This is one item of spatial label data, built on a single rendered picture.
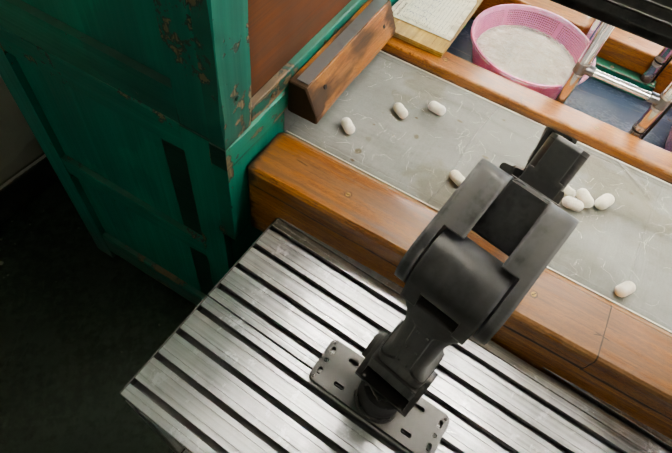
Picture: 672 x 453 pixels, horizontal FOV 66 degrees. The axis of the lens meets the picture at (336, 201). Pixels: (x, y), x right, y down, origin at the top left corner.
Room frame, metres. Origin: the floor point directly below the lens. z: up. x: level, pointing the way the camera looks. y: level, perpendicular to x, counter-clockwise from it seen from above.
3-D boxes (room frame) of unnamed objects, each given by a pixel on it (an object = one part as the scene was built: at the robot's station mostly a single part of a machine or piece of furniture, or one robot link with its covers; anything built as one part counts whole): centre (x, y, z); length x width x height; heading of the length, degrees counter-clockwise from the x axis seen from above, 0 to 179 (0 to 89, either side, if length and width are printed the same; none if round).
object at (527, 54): (0.95, -0.35, 0.71); 0.22 x 0.22 x 0.06
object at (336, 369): (0.20, -0.11, 0.71); 0.20 x 0.07 x 0.08; 65
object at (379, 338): (0.21, -0.11, 0.77); 0.09 x 0.06 x 0.06; 58
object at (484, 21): (0.95, -0.35, 0.72); 0.27 x 0.27 x 0.10
